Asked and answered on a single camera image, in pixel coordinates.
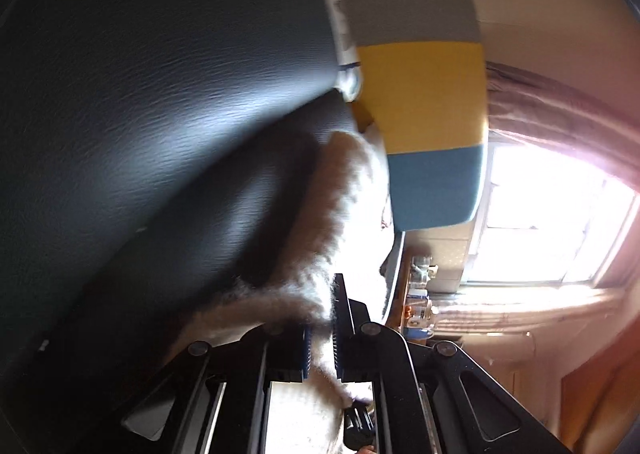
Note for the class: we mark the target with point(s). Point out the wooden side table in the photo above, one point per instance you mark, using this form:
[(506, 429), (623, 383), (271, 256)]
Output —
[(411, 312)]

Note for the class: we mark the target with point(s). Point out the triangle pattern cushion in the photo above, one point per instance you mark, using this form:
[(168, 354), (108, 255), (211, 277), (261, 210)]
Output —
[(349, 76)]

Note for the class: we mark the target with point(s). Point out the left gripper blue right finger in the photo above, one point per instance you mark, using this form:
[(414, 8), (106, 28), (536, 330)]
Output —
[(430, 399)]

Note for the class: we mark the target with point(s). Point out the cream knitted sweater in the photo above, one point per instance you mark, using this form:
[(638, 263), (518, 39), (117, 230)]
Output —
[(343, 228)]

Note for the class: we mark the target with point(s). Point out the patterned window curtain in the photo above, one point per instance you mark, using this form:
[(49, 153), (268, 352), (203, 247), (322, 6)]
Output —
[(534, 109)]

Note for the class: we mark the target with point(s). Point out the grey yellow blue sofa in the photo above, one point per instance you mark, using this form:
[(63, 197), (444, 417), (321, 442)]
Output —
[(424, 86)]

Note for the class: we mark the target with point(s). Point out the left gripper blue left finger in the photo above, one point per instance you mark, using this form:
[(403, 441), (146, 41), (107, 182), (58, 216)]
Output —
[(216, 399)]

